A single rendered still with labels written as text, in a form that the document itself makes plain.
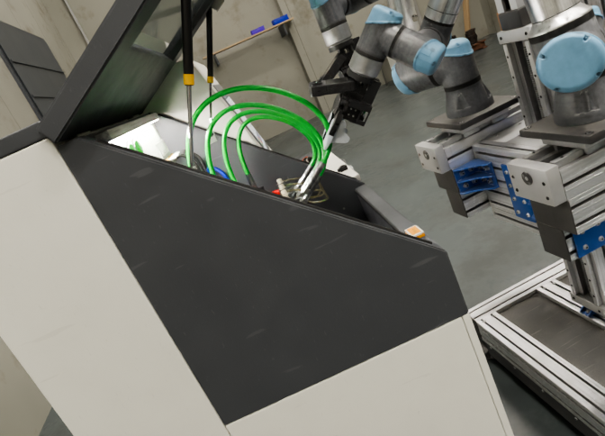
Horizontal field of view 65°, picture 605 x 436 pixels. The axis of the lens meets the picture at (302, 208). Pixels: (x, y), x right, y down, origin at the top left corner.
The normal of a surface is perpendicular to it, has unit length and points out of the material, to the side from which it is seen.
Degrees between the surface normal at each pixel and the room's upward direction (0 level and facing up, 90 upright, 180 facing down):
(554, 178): 90
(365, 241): 90
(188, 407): 90
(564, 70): 98
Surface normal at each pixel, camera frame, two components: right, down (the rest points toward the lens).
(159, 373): 0.13, 0.26
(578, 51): -0.40, 0.58
